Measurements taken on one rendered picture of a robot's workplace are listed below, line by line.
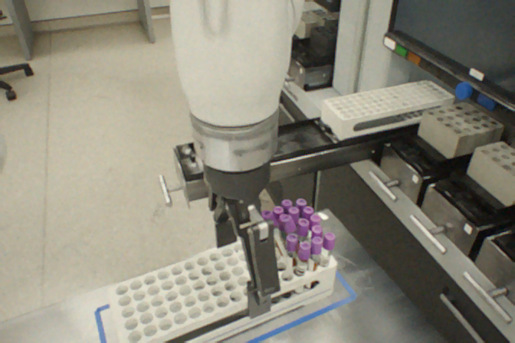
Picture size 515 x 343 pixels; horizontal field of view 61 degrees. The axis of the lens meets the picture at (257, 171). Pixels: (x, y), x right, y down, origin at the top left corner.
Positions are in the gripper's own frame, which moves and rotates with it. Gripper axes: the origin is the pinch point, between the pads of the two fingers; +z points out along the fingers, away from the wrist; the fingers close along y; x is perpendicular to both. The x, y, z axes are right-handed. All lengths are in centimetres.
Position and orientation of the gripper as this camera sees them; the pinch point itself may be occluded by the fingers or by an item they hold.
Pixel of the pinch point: (242, 273)
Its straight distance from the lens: 61.6
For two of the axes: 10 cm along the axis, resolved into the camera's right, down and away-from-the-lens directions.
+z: 0.1, 7.9, 6.1
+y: 4.3, 5.4, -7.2
